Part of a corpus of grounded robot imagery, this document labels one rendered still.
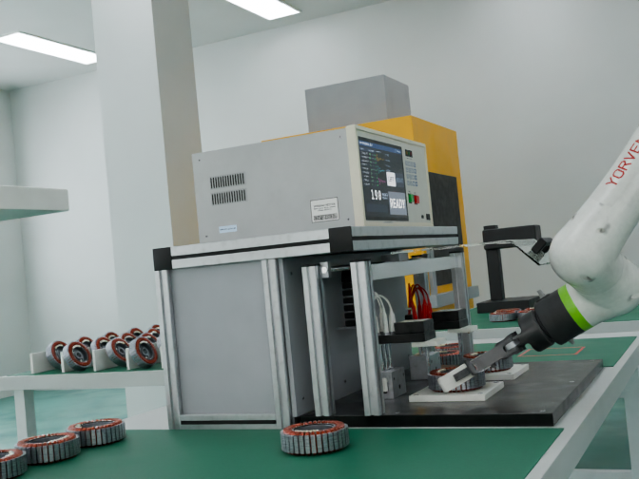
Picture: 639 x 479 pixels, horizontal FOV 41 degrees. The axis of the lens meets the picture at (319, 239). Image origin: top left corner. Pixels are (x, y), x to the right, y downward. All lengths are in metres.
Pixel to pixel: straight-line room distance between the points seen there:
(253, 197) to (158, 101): 4.01
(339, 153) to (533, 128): 5.49
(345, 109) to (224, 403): 4.35
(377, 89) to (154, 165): 1.58
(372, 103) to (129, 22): 1.72
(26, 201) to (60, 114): 8.20
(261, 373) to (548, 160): 5.61
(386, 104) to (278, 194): 4.07
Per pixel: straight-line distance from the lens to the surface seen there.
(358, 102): 5.86
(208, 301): 1.69
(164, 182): 5.67
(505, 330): 3.30
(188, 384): 1.74
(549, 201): 7.06
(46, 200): 1.33
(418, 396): 1.66
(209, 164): 1.84
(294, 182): 1.73
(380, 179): 1.77
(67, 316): 9.41
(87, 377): 3.14
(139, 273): 5.80
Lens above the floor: 1.05
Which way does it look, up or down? 2 degrees up
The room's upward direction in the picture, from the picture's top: 5 degrees counter-clockwise
